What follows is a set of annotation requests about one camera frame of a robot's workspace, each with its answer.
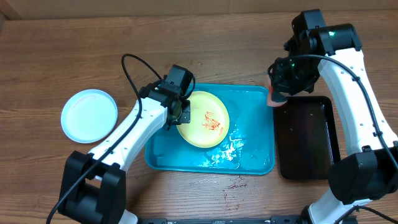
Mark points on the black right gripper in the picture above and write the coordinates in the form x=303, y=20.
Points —
x=280, y=86

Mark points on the yellow plate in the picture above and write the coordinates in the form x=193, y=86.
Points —
x=209, y=120

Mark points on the black water tray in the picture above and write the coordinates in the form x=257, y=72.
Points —
x=305, y=137

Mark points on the pink sponge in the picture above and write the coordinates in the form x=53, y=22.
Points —
x=274, y=98

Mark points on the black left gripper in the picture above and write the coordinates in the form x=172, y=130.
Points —
x=186, y=117

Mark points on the teal plastic tray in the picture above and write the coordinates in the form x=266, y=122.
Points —
x=247, y=149

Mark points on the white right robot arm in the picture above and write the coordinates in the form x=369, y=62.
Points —
x=335, y=54

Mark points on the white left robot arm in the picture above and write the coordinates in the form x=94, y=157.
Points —
x=93, y=187

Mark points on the light blue plate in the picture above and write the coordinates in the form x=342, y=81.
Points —
x=89, y=116

